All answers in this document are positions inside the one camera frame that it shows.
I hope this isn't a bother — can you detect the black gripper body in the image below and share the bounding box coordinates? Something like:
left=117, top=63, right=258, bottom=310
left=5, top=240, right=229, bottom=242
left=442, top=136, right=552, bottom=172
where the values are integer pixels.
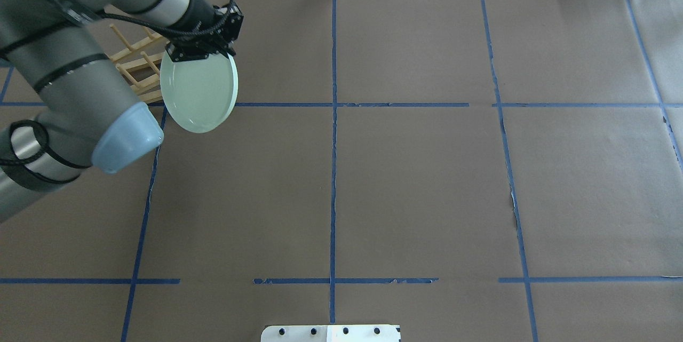
left=165, top=4, right=244, bottom=63

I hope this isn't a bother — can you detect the light green ceramic plate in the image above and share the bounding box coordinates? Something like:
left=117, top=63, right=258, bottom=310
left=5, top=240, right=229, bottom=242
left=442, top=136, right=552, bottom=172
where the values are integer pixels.
left=160, top=53, right=239, bottom=133

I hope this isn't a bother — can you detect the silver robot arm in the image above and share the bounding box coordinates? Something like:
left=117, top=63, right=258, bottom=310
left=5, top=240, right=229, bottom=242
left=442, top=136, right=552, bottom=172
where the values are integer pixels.
left=2, top=0, right=244, bottom=222

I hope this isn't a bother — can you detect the wooden dish rack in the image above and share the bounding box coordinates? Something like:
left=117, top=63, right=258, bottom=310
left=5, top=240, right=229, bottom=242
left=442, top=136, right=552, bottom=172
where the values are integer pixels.
left=109, top=23, right=168, bottom=105

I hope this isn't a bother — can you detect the white camera pillar base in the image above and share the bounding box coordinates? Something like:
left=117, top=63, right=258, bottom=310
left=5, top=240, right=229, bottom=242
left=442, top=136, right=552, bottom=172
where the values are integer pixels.
left=260, top=323, right=402, bottom=341

